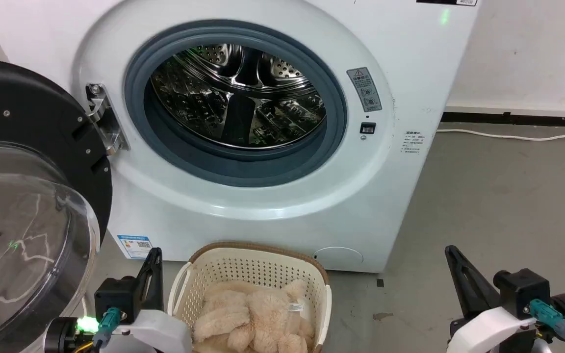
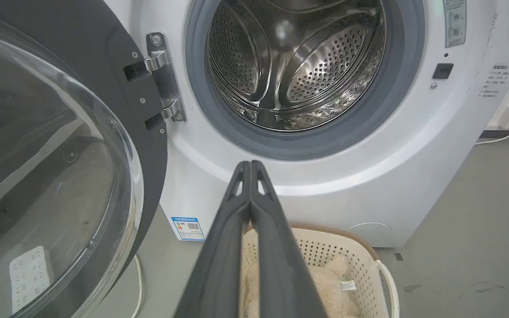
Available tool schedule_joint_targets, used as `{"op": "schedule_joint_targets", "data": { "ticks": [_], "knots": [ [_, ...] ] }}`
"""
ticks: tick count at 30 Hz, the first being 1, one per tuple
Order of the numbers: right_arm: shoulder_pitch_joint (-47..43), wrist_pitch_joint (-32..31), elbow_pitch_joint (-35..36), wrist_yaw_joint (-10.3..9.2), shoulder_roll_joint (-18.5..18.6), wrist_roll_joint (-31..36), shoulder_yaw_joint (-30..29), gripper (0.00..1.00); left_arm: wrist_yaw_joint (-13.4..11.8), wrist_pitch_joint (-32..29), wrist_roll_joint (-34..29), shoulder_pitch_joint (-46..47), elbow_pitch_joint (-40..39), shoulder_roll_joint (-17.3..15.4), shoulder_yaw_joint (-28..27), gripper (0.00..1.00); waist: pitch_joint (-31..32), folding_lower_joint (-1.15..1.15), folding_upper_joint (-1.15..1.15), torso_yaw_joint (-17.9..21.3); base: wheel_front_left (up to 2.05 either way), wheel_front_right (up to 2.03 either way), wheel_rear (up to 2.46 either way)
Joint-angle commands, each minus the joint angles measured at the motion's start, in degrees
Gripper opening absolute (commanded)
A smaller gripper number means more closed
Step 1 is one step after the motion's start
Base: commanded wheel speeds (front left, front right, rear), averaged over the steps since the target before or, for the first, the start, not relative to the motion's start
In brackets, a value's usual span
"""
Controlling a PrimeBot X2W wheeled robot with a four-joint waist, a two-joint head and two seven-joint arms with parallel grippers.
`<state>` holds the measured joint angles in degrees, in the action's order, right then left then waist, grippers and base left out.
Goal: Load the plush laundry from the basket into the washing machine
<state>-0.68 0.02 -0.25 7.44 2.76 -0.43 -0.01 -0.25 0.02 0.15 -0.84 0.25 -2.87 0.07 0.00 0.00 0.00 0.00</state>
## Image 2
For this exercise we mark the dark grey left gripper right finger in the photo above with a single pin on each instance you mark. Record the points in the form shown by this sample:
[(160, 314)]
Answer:
[(281, 265)]

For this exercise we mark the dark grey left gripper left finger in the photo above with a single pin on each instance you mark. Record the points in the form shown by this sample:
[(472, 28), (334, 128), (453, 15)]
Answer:
[(219, 260)]

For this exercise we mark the white front-load washing machine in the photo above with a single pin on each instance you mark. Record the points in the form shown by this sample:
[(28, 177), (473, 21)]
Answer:
[(369, 168)]

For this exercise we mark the washer door with glass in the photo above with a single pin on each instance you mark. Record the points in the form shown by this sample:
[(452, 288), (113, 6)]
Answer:
[(51, 150)]

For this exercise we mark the cream plush toy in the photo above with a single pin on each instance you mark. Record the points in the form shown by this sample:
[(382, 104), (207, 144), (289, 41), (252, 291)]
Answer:
[(329, 287)]

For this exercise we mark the cream perforated laundry basket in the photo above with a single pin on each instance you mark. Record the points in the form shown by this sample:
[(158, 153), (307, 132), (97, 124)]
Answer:
[(347, 260)]

